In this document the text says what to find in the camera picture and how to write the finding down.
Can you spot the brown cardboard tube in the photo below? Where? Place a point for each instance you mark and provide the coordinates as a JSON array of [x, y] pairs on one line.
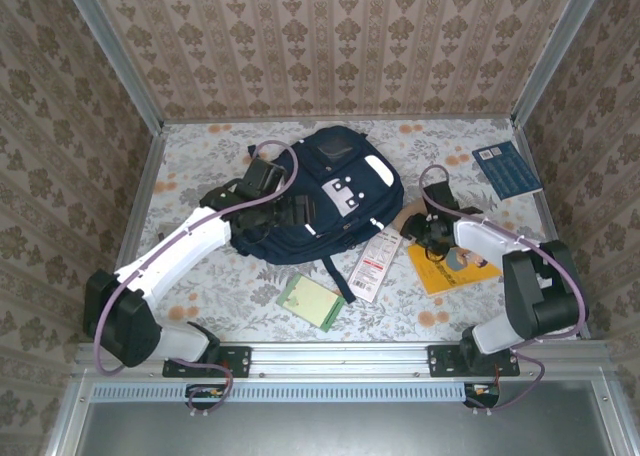
[[410, 207]]

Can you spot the navy blue backpack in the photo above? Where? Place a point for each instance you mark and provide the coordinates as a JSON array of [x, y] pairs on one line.
[[310, 246]]

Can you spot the white red pen package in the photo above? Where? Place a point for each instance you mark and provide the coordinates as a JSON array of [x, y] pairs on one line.
[[372, 268]]

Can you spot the yellow book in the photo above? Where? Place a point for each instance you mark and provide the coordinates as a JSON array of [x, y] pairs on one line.
[[450, 281]]

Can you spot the green notebook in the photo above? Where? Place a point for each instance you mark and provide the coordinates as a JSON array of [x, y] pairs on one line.
[[310, 303]]

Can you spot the blue book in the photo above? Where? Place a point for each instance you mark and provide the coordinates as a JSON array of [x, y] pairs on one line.
[[507, 171]]

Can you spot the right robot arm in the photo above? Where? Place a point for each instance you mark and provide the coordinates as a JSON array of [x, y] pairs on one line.
[[480, 241]]

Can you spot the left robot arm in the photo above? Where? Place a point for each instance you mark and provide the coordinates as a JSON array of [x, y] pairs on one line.
[[175, 251]]

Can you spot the floral tablecloth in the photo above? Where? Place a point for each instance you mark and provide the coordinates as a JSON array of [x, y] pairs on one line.
[[310, 333]]

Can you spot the grey metal panel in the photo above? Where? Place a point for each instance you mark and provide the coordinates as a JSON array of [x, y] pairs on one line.
[[350, 431]]

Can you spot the aluminium side rail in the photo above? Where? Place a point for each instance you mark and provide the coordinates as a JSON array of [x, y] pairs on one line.
[[536, 176], [147, 176]]

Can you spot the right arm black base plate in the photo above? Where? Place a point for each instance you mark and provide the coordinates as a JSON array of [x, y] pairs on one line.
[[442, 362]]

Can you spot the aluminium mounting rail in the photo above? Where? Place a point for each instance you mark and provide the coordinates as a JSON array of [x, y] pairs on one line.
[[340, 361]]

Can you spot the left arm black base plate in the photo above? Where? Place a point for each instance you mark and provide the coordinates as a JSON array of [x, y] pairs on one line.
[[235, 362]]

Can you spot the aluminium frame post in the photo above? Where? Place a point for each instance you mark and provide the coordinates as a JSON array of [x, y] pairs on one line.
[[556, 51], [114, 51]]

